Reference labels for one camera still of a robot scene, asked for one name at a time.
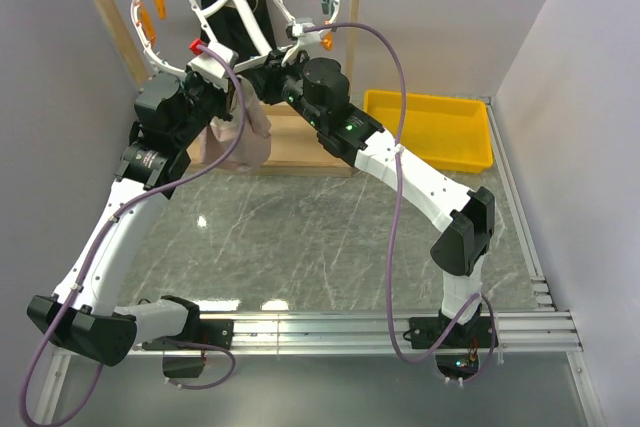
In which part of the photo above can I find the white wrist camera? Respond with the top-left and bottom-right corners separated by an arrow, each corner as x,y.
187,39 -> 238,92
281,18 -> 321,66

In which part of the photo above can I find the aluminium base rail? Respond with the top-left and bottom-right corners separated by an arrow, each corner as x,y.
129,309 -> 584,356

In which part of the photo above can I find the orange clothes peg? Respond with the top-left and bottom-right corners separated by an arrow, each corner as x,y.
153,0 -> 167,20
138,4 -> 156,46
321,32 -> 333,51

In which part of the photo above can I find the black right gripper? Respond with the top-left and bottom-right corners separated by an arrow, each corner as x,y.
244,49 -> 325,133

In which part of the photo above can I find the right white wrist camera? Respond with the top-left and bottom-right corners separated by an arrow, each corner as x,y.
281,18 -> 321,66

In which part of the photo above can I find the black hanging underwear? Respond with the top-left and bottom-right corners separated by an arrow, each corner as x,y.
208,0 -> 276,62

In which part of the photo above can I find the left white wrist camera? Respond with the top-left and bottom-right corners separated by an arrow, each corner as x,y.
187,39 -> 238,92

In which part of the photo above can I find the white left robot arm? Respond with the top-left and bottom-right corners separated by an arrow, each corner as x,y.
27,71 -> 231,366

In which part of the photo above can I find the white oval clip hanger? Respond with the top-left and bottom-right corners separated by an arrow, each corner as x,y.
129,0 -> 344,74

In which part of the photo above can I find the yellow plastic tray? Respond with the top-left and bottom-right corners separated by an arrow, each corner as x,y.
364,89 -> 495,174

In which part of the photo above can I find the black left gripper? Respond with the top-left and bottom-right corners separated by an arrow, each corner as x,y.
174,62 -> 241,148

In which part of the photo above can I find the wooden hanger rack frame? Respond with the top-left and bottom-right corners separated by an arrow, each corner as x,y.
66,0 -> 364,178

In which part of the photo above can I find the pink and cream underwear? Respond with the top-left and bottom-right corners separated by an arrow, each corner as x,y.
197,76 -> 271,172

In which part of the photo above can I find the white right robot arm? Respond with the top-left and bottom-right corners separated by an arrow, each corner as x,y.
243,52 -> 495,347

